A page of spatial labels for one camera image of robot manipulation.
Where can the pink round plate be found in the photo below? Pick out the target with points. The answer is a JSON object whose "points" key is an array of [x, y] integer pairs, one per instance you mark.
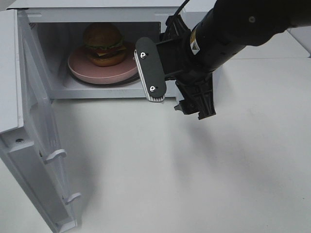
{"points": [[85, 70]]}

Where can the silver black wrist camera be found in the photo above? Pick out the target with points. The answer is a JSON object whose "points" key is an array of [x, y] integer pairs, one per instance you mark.
{"points": [[150, 70]]}

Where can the glass microwave turntable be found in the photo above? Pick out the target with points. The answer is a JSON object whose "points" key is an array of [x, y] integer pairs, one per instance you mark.
{"points": [[130, 80]]}

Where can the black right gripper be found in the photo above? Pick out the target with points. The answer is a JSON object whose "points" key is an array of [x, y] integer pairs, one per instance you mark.
{"points": [[194, 84]]}

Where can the burger with sesame bun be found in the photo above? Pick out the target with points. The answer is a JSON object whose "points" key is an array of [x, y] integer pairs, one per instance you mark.
{"points": [[103, 44]]}

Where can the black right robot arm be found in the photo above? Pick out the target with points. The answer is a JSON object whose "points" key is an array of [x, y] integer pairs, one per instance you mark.
{"points": [[232, 25]]}

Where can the white microwave door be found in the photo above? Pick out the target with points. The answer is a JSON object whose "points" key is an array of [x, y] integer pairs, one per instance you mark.
{"points": [[29, 140]]}

